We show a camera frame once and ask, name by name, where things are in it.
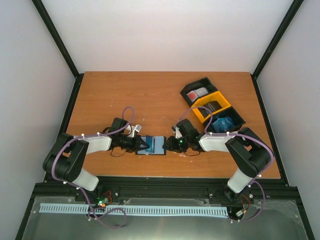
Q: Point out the black leather card holder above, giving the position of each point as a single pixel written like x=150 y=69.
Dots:
x=156 y=146

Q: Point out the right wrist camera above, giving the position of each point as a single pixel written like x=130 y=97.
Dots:
x=176 y=132

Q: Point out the light blue cable duct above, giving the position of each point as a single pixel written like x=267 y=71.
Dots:
x=137 y=210

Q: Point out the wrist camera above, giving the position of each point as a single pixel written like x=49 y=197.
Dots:
x=134 y=130
x=176 y=132

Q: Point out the black card stack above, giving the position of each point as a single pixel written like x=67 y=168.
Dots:
x=213 y=106

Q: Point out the red white card stack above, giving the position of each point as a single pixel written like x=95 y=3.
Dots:
x=197 y=93

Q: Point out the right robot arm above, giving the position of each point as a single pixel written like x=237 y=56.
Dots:
x=251 y=155

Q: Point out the black bin with red cards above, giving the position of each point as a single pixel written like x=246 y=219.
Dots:
x=203 y=82

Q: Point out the blue card stack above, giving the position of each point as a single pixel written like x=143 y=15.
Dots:
x=223 y=124

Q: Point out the black aluminium frame rail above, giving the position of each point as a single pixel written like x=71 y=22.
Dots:
x=43 y=13

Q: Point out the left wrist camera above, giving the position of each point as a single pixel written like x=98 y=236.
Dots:
x=134 y=130

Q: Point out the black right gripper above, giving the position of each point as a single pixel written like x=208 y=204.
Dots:
x=172 y=146

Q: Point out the black bin with blue cards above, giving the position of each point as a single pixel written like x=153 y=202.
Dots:
x=233 y=114

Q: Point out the yellow bin with black cards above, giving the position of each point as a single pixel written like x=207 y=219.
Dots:
x=201 y=112

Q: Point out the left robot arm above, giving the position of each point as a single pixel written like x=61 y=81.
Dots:
x=66 y=158

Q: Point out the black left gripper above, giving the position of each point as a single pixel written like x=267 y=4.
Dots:
x=137 y=140

